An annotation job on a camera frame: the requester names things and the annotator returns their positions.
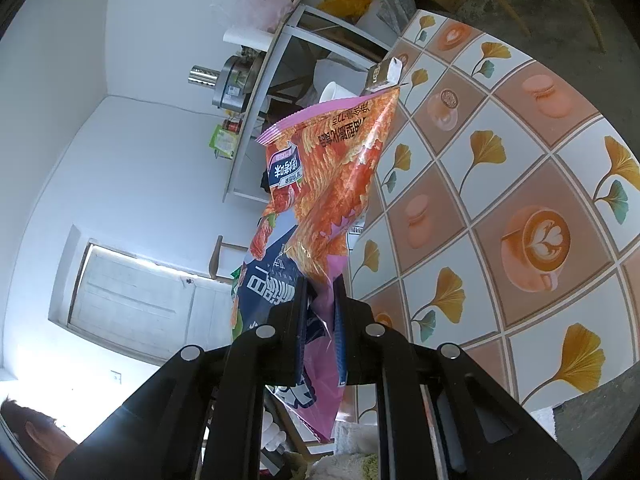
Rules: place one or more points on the white paper cup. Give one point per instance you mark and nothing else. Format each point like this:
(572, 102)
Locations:
(335, 91)

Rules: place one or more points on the white door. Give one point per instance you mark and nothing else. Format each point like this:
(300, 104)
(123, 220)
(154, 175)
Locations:
(135, 305)

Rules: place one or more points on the white light switch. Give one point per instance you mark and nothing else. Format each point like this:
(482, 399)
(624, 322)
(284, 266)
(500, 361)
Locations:
(116, 376)

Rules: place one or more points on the wooden chair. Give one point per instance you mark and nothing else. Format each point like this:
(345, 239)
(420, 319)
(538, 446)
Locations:
(591, 25)
(216, 260)

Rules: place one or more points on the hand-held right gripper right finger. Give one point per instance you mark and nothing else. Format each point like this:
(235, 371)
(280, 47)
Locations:
(340, 330)

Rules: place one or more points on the grey metal table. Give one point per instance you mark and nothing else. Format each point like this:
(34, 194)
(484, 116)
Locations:
(260, 90)

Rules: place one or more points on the red jar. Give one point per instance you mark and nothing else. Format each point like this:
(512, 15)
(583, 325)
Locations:
(233, 125)

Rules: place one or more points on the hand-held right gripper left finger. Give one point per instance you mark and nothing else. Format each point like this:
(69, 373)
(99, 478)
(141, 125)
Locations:
(300, 330)

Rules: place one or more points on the printed tablecloth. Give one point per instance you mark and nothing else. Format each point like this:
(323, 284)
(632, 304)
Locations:
(500, 160)

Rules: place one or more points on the white box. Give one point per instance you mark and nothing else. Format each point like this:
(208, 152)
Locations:
(345, 67)

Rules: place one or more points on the brown rounded object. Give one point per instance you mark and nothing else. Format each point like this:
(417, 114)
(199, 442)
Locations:
(35, 435)

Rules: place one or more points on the orange snack bag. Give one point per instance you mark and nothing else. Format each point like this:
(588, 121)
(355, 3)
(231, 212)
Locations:
(330, 170)

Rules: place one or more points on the pink plastic bag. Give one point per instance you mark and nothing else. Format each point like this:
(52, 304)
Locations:
(260, 7)

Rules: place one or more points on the light green packet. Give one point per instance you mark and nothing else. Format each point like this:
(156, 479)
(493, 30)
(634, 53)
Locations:
(222, 142)

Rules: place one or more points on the steel pot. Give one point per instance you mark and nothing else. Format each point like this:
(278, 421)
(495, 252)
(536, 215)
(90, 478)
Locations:
(232, 82)

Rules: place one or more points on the olive drink carton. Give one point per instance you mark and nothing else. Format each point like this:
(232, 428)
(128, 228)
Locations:
(377, 75)

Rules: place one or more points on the white fluffy cloth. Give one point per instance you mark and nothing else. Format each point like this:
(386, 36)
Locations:
(350, 455)

